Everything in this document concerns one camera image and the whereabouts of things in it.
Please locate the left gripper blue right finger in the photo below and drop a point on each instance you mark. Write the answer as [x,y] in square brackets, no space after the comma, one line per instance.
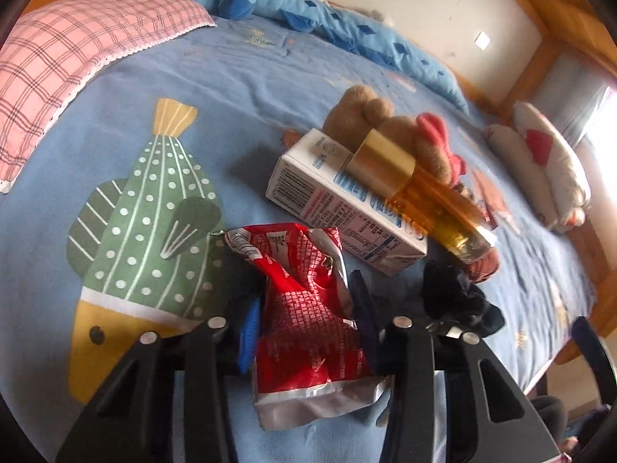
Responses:
[367,320]

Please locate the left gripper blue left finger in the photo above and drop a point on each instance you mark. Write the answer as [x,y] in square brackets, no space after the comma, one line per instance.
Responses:
[248,334]

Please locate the red chip bag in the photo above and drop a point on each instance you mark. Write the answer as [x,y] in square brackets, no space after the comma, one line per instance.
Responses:
[309,363]

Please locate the amber glass bottle gold cap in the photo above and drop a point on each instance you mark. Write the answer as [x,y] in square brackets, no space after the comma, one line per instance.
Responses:
[449,218]

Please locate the brown plush toy pink bow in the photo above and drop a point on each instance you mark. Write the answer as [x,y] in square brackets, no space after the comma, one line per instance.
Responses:
[424,136]

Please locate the black cloth scrunchie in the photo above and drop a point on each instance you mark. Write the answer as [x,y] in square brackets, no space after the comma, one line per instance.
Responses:
[448,294]

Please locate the white blue milk carton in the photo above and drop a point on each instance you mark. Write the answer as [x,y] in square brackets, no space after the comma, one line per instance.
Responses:
[311,183]

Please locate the blue fish-print bedspread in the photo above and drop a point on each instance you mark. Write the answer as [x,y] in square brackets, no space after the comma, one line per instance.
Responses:
[249,81]

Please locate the cream pillow lower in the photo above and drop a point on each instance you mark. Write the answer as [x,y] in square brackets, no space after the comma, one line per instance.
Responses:
[516,157]

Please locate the white red-patterned pillow upper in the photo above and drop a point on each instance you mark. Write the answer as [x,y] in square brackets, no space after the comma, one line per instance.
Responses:
[550,150]

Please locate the small white plush toy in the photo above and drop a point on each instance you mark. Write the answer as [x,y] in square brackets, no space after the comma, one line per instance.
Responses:
[377,15]

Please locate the grey window curtain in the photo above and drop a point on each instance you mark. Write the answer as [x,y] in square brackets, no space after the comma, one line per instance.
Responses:
[569,95]

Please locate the blue dinosaur plush bolster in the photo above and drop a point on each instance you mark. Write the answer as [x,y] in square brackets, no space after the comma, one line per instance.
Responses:
[352,32]

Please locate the pink plaid pillow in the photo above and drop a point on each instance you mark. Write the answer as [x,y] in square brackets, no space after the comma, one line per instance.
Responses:
[52,53]

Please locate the white wall switch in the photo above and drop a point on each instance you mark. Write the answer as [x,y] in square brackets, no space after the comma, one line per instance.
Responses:
[482,40]

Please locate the wooden bunk bed frame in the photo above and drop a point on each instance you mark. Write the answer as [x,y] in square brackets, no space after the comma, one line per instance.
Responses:
[572,26]

